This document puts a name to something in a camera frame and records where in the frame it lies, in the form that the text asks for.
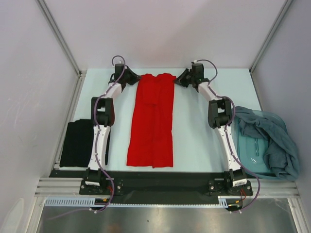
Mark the right aluminium frame post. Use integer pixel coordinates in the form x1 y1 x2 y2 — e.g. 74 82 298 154
249 0 295 75

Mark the aluminium frame post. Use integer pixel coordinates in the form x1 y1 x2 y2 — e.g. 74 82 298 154
249 0 295 75
35 0 85 77

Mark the white slotted cable duct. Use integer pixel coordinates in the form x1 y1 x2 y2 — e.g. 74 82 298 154
45 196 243 207

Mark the aluminium front rail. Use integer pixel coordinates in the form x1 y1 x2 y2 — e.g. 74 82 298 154
35 178 300 198

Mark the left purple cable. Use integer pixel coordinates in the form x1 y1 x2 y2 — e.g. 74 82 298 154
47 55 127 219

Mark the left aluminium frame post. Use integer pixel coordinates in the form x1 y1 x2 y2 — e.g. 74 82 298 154
35 0 85 77

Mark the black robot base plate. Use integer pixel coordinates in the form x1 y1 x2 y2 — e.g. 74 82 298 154
49 170 253 205

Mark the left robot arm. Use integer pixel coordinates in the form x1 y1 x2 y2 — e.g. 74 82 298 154
80 64 140 194

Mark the folded black t shirt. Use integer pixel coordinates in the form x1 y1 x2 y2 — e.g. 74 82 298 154
60 119 111 170

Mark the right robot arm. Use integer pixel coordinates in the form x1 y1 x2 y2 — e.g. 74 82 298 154
174 59 247 196

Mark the red t shirt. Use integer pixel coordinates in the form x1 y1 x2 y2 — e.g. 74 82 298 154
126 73 176 168

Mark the grey blue t shirt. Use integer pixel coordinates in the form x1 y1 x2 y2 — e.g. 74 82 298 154
235 106 300 181

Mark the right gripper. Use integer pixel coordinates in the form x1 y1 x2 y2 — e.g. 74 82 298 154
174 68 195 88

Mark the teal plastic bin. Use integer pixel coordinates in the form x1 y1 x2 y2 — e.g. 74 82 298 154
235 106 286 180

